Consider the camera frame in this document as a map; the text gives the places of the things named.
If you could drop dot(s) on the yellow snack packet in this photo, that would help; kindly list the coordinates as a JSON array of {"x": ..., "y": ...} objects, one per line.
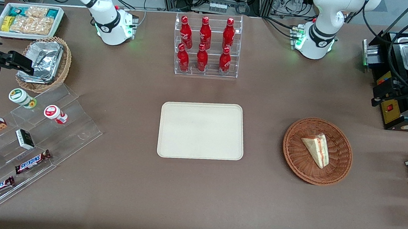
[{"x": 7, "y": 23}]

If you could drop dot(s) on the green lid yogurt cup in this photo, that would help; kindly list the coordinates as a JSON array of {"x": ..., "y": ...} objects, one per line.
[{"x": 19, "y": 96}]

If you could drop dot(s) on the large clear cracker bag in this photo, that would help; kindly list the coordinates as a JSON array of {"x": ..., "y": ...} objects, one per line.
[{"x": 33, "y": 25}]

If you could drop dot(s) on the clear acrylic bottle rack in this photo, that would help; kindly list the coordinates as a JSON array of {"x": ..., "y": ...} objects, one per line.
[{"x": 212, "y": 73}]

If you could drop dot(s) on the red cola bottle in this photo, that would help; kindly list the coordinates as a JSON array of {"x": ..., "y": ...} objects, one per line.
[
  {"x": 224, "y": 61},
  {"x": 202, "y": 59},
  {"x": 183, "y": 59},
  {"x": 228, "y": 34},
  {"x": 205, "y": 34},
  {"x": 186, "y": 33}
]

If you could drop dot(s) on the teal snack packet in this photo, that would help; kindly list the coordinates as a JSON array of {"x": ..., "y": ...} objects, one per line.
[
  {"x": 52, "y": 13},
  {"x": 18, "y": 10}
]

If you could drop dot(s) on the stacked aluminium foil trays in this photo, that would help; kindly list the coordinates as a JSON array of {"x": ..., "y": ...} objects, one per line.
[{"x": 44, "y": 60}]

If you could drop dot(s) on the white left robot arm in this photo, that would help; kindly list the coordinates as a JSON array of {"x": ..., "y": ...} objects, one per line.
[{"x": 320, "y": 39}]

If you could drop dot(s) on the oval wicker basket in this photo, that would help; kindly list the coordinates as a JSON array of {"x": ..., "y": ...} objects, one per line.
[{"x": 66, "y": 64}]

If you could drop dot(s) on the triangle sandwich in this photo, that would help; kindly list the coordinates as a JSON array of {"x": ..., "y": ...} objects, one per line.
[{"x": 316, "y": 149}]

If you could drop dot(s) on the round brown wicker basket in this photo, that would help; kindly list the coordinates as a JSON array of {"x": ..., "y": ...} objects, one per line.
[{"x": 301, "y": 162}]

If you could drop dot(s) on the white power strip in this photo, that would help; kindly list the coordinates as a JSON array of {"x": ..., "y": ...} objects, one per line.
[{"x": 217, "y": 7}]

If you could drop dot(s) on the red lid yogurt cup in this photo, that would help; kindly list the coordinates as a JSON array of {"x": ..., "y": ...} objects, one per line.
[{"x": 52, "y": 112}]

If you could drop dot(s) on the black machine with yellow label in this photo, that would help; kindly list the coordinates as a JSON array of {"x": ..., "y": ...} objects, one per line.
[{"x": 397, "y": 119}]

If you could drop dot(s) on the beige plastic tray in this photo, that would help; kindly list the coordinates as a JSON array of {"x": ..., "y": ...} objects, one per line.
[{"x": 194, "y": 132}]

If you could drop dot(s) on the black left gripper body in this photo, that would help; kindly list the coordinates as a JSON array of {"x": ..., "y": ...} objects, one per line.
[{"x": 400, "y": 89}]

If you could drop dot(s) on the clear acrylic stepped shelf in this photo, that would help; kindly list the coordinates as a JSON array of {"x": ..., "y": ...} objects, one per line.
[{"x": 73, "y": 131}]

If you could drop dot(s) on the small clear cracker bag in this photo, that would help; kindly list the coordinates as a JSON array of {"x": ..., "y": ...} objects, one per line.
[{"x": 36, "y": 11}]

